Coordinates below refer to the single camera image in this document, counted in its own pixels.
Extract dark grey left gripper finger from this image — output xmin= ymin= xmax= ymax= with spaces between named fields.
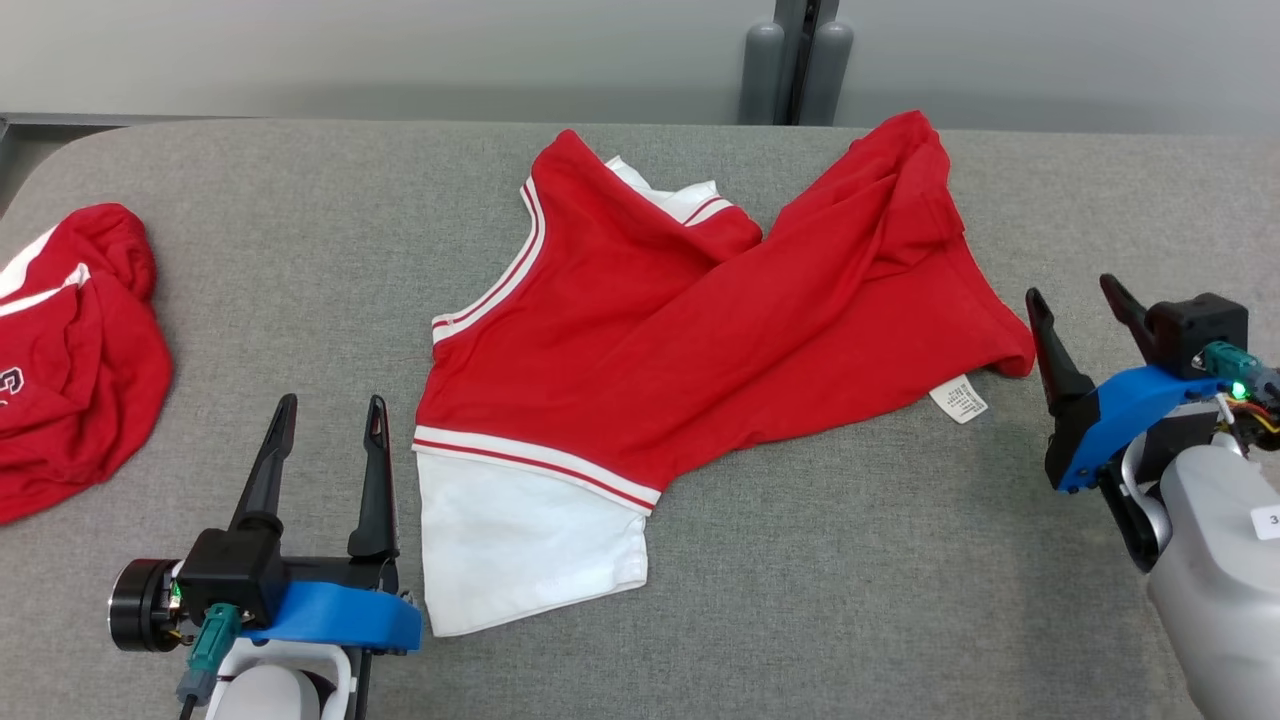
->
xmin=348 ymin=395 xmax=400 ymax=560
xmin=230 ymin=393 xmax=299 ymax=533

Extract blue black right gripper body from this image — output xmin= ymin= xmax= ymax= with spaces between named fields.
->
xmin=1045 ymin=365 xmax=1227 ymax=574

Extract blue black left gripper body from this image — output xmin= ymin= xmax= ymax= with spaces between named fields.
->
xmin=108 ymin=556 xmax=424 ymax=720

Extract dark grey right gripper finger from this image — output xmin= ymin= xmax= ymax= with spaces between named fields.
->
xmin=1100 ymin=273 xmax=1162 ymax=367
xmin=1025 ymin=288 xmax=1098 ymax=413

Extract red basketball jersey number 23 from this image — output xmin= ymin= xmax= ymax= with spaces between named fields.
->
xmin=0 ymin=203 xmax=175 ymax=525

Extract red shirt with white sleeves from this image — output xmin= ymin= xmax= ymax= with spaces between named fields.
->
xmin=412 ymin=110 xmax=1037 ymax=639

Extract teal right camera connector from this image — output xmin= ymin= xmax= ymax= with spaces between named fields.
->
xmin=1203 ymin=342 xmax=1263 ymax=401

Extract teal camera connector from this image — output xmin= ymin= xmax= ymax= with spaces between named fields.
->
xmin=177 ymin=603 xmax=242 ymax=707
xmin=1203 ymin=342 xmax=1263 ymax=401

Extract teal left camera connector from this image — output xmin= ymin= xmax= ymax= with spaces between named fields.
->
xmin=177 ymin=603 xmax=242 ymax=707

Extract coloured right gripper wires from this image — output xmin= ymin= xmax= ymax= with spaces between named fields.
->
xmin=1214 ymin=390 xmax=1280 ymax=453

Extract grey double partition post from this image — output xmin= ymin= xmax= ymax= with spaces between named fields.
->
xmin=739 ymin=0 xmax=855 ymax=127

